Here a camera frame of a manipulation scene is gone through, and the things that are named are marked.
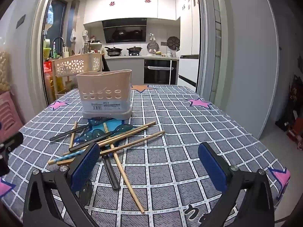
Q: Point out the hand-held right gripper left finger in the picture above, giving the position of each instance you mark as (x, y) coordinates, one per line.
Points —
(85, 167)

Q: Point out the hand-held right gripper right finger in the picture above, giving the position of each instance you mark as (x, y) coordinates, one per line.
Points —
(213, 167)

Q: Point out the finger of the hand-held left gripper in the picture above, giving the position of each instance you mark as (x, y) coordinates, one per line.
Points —
(13, 140)

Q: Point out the blue patterned chopstick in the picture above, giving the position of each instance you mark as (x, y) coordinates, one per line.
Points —
(71, 156)

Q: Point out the wooden chopstick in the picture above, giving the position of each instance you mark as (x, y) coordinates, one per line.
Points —
(132, 130)
(54, 162)
(127, 182)
(65, 163)
(73, 134)
(142, 139)

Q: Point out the beige plastic utensil holder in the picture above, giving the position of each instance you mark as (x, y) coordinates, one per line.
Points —
(104, 87)

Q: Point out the pink plastic stool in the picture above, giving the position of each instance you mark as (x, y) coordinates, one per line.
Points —
(9, 115)

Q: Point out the blue checked star tablecloth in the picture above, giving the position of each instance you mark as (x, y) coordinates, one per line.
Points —
(180, 132)

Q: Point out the green plastic basket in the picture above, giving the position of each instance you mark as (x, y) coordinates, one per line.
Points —
(46, 52)

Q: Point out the pile of red items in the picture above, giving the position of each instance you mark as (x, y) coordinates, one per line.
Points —
(294, 113)

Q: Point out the beige flower-cutout basket cart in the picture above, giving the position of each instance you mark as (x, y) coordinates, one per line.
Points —
(75, 63)

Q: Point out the black hanging cloth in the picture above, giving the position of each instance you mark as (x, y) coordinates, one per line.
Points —
(105, 65)

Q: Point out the black built-in oven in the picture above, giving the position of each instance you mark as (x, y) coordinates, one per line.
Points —
(159, 72)

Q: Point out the black kitchen faucet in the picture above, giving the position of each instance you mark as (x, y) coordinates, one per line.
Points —
(60, 41)

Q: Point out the hanging white plastic bag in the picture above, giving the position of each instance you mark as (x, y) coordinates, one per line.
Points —
(73, 36)

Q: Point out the black wok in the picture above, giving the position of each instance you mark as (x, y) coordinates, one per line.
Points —
(113, 50)

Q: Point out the small white pot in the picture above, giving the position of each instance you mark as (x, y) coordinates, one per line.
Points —
(169, 54)

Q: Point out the black lidded pan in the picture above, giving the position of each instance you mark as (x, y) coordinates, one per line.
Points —
(135, 49)

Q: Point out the white refrigerator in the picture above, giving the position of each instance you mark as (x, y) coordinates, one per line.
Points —
(189, 40)

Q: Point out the round dark divided tray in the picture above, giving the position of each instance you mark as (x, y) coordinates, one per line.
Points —
(173, 43)

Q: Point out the round metal steamer rack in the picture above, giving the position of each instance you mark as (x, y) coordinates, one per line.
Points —
(152, 47)

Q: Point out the black range hood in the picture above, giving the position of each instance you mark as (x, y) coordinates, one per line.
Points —
(125, 30)

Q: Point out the white upper cabinets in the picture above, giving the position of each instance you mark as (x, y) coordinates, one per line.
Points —
(127, 7)

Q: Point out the dark wall switch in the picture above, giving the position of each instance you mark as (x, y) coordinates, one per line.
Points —
(21, 20)

